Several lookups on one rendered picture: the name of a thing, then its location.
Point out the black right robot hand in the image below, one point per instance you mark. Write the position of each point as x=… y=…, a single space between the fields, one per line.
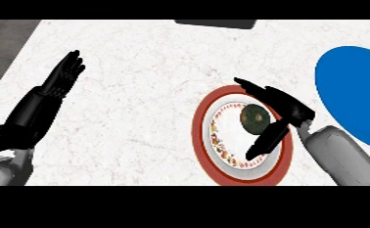
x=283 y=104

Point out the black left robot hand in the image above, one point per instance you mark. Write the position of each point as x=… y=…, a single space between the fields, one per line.
x=62 y=75

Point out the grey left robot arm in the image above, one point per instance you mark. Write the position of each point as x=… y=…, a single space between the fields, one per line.
x=26 y=117

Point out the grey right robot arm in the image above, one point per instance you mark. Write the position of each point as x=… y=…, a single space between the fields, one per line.
x=336 y=157

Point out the dark green round squash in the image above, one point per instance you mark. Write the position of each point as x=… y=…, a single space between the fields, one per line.
x=253 y=119

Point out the blue plate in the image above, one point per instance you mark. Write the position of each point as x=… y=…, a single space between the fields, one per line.
x=346 y=88

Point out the red-rimmed white plate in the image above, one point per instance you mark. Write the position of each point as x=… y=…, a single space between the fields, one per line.
x=225 y=140

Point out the dark grey flat appliance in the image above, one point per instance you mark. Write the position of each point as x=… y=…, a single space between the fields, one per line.
x=215 y=23

